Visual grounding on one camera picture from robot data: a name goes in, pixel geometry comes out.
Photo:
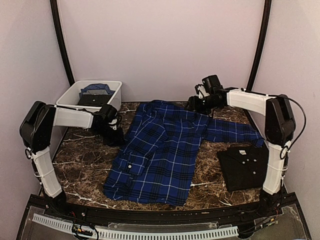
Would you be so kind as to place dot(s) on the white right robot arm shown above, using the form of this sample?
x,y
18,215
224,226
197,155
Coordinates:
x,y
279,126

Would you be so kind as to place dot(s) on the black front rail base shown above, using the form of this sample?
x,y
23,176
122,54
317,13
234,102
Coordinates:
x,y
283,222

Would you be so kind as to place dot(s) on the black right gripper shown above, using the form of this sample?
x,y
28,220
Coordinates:
x,y
194,105

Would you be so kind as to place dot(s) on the folded black shirt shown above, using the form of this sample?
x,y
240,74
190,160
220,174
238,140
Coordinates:
x,y
243,167

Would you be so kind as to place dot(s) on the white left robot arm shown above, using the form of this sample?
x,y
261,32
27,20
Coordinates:
x,y
36,133

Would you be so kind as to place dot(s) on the blue plaid long sleeve shirt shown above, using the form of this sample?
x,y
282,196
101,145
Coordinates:
x,y
157,162

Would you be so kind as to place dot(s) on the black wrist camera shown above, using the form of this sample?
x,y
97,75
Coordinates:
x,y
212,84
108,112

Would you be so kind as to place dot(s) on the black shirt in bin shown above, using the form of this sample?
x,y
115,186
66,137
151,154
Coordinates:
x,y
96,100

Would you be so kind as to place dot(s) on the black vertical frame post right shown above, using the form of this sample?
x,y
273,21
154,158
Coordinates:
x,y
260,45

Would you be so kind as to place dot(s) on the white slotted cable duct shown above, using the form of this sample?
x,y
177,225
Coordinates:
x,y
122,231

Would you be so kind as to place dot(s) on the black vertical frame post left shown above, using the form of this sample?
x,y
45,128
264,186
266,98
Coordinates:
x,y
61,42

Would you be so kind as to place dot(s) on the white plastic bin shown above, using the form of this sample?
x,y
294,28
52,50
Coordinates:
x,y
71,97

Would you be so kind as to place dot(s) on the blue patterned shirt in bin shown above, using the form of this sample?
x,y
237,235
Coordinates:
x,y
102,89

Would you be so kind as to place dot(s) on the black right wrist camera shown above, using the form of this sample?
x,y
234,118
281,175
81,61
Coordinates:
x,y
212,84

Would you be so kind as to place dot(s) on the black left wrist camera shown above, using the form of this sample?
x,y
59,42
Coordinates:
x,y
108,112

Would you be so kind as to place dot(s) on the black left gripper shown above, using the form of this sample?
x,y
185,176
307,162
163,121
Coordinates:
x,y
118,140

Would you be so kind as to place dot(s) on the black vertical frame post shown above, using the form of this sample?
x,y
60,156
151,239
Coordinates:
x,y
260,45
61,42

